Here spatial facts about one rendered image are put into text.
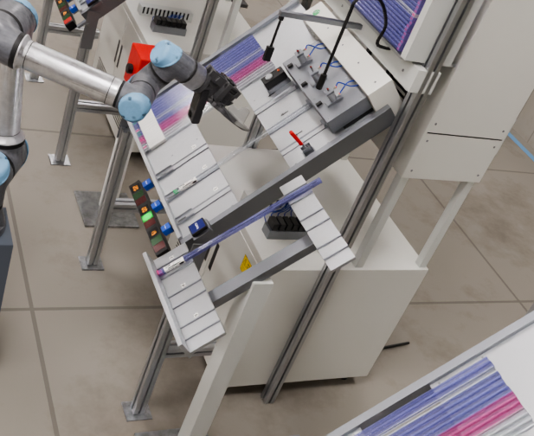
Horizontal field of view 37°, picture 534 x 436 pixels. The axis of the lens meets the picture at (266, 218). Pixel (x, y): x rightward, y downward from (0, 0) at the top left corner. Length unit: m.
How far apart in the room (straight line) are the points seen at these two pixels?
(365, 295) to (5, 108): 1.33
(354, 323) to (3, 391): 1.21
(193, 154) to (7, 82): 0.61
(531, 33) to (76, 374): 1.81
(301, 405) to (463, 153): 1.12
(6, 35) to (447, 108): 1.23
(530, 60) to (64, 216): 1.98
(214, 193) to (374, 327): 0.91
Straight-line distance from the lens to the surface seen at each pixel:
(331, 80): 2.41
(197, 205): 2.40
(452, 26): 2.22
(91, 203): 3.59
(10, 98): 2.37
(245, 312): 2.20
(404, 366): 3.46
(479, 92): 2.46
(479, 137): 2.58
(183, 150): 2.59
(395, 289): 2.88
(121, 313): 3.12
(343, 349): 3.01
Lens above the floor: 2.11
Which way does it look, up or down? 33 degrees down
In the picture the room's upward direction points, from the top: 22 degrees clockwise
